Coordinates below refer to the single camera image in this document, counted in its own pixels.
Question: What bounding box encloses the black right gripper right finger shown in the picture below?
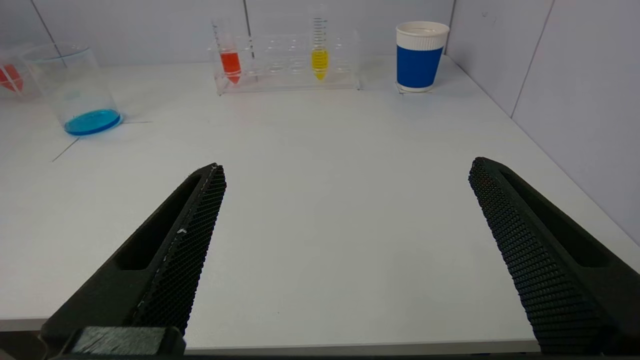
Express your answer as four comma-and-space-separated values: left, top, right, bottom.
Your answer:
468, 157, 640, 355

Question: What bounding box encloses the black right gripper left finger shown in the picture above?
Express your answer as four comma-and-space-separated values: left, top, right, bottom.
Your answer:
40, 163, 227, 351

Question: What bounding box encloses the blue pigment liquid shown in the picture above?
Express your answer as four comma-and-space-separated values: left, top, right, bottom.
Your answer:
64, 109, 122, 137

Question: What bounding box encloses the clear glass beaker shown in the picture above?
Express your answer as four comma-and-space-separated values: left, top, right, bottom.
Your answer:
22, 44, 123, 137

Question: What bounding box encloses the test tube with orange pigment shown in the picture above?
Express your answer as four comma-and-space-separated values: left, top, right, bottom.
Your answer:
212, 20, 243, 85
0, 62, 24, 93

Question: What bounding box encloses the clear acrylic test tube rack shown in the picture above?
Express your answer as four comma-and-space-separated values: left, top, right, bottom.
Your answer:
209, 30, 361, 96
0, 47, 41, 98

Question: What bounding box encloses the test tube with yellow pigment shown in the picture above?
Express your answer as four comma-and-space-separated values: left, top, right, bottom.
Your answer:
310, 5, 331, 81

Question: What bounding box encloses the paper cup with blue sleeve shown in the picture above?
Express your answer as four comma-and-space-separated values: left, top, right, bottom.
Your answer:
396, 21, 450, 93

